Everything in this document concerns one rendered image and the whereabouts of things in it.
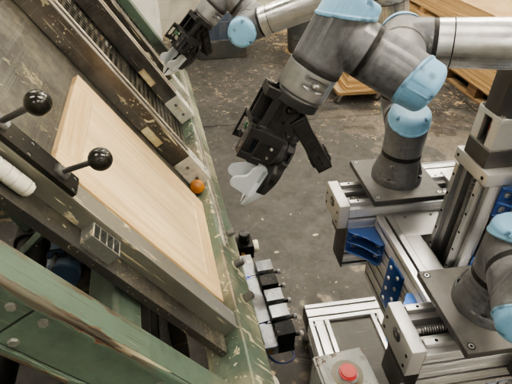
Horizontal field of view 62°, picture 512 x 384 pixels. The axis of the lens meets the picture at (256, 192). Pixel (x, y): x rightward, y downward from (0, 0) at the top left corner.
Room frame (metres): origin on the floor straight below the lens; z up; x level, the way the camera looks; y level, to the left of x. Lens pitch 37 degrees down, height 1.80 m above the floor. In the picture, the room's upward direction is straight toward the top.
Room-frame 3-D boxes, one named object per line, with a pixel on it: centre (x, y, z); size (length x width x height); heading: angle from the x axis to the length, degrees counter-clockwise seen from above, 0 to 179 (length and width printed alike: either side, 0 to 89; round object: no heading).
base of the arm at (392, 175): (1.10, -0.44, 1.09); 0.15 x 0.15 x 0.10
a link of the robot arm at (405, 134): (1.11, -0.44, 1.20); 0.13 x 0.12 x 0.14; 171
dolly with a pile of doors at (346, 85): (4.12, -0.98, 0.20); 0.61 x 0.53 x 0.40; 9
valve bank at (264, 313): (0.92, -0.03, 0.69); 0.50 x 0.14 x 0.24; 13
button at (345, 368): (0.50, -0.20, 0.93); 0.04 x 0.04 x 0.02
